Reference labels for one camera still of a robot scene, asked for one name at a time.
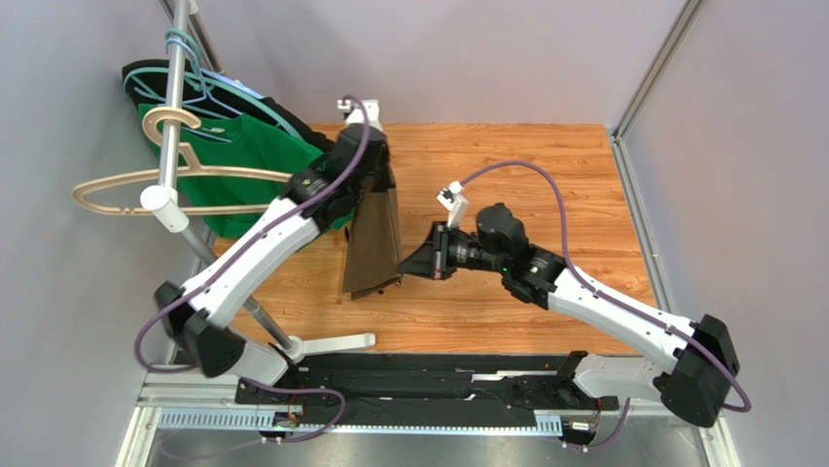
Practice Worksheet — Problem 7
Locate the brown cloth napkin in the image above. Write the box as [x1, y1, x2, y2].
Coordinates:
[342, 178, 402, 300]

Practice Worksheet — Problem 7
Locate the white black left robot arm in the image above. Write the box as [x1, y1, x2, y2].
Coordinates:
[154, 123, 389, 385]

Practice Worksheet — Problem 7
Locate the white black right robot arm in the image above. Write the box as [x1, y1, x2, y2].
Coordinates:
[397, 203, 739, 428]

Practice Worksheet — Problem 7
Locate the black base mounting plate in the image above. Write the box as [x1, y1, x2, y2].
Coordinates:
[236, 354, 622, 412]

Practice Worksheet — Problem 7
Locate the white rack base foot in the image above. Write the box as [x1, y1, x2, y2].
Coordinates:
[281, 333, 377, 363]

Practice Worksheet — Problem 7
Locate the green t-shirt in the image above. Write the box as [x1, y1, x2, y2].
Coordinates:
[136, 102, 354, 239]

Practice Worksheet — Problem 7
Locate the beige plastic hanger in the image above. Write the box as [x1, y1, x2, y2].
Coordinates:
[71, 106, 291, 216]

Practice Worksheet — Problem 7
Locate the silver clothes rack pole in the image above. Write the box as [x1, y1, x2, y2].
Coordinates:
[158, 0, 297, 351]

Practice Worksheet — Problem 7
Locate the black garment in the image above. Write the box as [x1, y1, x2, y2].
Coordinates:
[122, 59, 334, 152]

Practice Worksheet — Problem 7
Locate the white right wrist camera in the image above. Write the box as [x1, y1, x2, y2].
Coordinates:
[436, 181, 469, 229]

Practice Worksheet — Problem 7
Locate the light blue wire hanger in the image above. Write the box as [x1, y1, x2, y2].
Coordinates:
[135, 35, 261, 140]

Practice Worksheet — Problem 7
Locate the aluminium frame rail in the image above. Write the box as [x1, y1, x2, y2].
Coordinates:
[117, 366, 739, 466]

